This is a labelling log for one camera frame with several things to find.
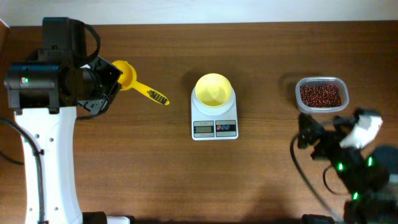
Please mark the red beans in container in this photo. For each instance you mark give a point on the red beans in container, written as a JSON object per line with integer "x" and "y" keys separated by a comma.
{"x": 320, "y": 96}

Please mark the clear plastic container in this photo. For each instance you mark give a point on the clear plastic container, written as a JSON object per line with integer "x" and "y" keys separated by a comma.
{"x": 343, "y": 92}

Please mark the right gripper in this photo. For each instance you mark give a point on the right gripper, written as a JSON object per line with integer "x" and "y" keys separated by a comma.
{"x": 329, "y": 142}

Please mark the yellow plastic bowl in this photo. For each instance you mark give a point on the yellow plastic bowl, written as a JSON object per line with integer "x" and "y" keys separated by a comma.
{"x": 213, "y": 90}

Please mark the white digital kitchen scale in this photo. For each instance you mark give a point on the white digital kitchen scale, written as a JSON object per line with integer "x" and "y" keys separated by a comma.
{"x": 214, "y": 123}

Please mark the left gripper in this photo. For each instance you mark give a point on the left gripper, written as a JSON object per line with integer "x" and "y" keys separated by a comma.
{"x": 99, "y": 69}

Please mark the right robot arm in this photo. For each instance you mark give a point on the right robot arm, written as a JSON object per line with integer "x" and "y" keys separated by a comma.
{"x": 371, "y": 181}

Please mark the yellow measuring scoop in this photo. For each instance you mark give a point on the yellow measuring scoop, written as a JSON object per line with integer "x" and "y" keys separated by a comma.
{"x": 128, "y": 80}

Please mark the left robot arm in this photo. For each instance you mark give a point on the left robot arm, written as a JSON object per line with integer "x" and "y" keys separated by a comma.
{"x": 44, "y": 94}

